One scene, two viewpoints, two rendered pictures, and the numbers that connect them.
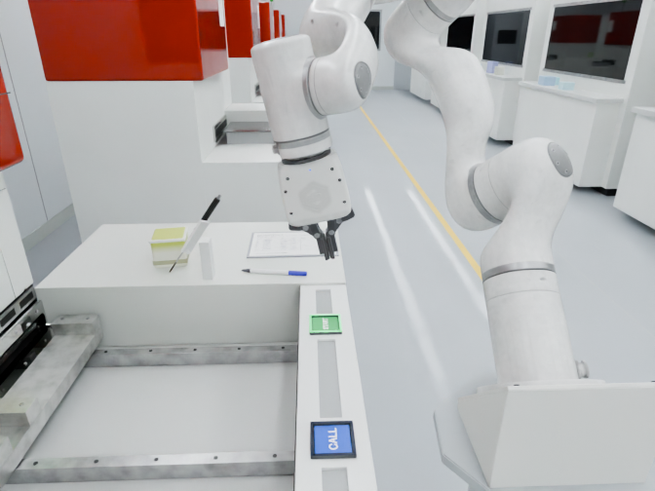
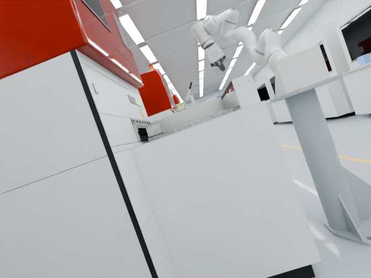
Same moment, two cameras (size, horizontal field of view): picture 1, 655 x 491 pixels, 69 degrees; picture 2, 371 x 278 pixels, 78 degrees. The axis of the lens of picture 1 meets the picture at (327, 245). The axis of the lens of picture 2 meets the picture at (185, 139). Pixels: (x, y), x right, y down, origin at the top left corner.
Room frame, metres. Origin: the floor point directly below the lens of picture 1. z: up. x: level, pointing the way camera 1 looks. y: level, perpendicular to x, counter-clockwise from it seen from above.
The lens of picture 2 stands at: (-0.77, 0.20, 0.79)
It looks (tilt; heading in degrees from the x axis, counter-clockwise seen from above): 1 degrees down; 7
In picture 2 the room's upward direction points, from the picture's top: 20 degrees counter-clockwise
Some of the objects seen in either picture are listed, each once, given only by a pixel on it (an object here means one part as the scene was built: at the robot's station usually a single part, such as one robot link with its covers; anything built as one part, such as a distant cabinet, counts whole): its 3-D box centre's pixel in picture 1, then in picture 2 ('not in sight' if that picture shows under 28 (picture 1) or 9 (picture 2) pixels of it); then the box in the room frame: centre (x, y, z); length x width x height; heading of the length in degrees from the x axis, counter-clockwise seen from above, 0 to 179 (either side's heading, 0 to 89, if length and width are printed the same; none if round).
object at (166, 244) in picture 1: (171, 246); (181, 107); (0.96, 0.35, 1.00); 0.07 x 0.07 x 0.07; 11
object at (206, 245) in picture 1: (197, 247); (189, 98); (0.88, 0.26, 1.03); 0.06 x 0.04 x 0.13; 92
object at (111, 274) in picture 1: (211, 276); (195, 118); (1.02, 0.28, 0.89); 0.62 x 0.35 x 0.14; 92
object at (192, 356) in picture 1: (173, 356); not in sight; (0.79, 0.31, 0.84); 0.50 x 0.02 x 0.03; 92
